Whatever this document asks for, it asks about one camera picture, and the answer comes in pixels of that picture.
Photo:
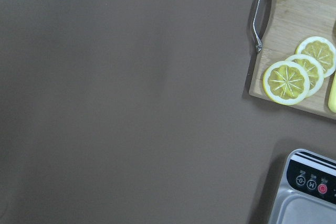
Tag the silver digital kitchen scale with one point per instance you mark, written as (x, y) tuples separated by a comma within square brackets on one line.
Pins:
[(306, 191)]

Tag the lemon slice middle of stack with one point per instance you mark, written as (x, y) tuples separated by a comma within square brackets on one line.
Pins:
[(314, 71)]

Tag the lemon slice stack inner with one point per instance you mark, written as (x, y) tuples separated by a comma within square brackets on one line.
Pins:
[(322, 50)]

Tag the bamboo cutting board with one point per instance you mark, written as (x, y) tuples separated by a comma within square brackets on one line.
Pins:
[(293, 30)]

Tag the yellow plastic knife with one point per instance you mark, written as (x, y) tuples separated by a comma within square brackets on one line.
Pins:
[(331, 98)]

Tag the lemon slice near handle end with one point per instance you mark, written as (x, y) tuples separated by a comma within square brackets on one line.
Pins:
[(286, 83)]

